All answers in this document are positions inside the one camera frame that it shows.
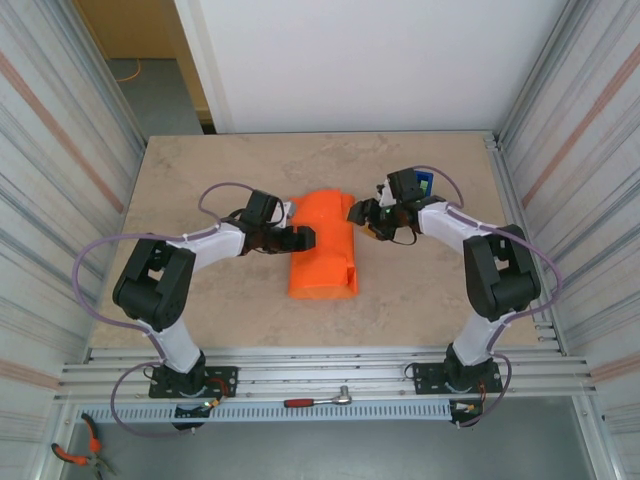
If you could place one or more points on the orange wrapping paper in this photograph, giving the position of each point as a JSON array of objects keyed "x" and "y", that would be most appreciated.
[{"x": 322, "y": 260}]

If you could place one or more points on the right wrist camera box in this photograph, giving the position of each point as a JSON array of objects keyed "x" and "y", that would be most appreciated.
[{"x": 386, "y": 197}]

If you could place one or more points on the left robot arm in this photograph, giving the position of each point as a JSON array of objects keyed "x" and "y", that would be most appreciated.
[{"x": 150, "y": 290}]

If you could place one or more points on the aluminium rail frame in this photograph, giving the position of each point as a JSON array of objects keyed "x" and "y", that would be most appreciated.
[{"x": 325, "y": 372}]

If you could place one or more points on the aluminium side rail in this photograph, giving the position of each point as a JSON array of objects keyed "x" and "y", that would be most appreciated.
[{"x": 498, "y": 152}]

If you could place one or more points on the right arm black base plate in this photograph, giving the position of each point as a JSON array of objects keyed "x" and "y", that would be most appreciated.
[{"x": 425, "y": 375}]

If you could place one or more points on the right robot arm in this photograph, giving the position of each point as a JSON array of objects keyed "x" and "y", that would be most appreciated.
[{"x": 505, "y": 285}]

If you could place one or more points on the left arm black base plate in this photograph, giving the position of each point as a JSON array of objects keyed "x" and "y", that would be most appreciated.
[{"x": 225, "y": 375}]

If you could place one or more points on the blue tape dispenser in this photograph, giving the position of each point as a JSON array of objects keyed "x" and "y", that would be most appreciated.
[{"x": 425, "y": 175}]

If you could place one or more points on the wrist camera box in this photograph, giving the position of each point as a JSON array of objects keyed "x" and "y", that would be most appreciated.
[
  {"x": 386, "y": 197},
  {"x": 290, "y": 207}
]

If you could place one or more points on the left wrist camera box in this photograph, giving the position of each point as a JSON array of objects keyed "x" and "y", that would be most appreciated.
[{"x": 290, "y": 207}]

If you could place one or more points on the yellow wooden door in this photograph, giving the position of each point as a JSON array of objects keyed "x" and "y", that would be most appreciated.
[{"x": 130, "y": 30}]

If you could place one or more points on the yellow power connector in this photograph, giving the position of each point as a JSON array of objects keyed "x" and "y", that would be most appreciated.
[
  {"x": 471, "y": 409},
  {"x": 214, "y": 403}
]

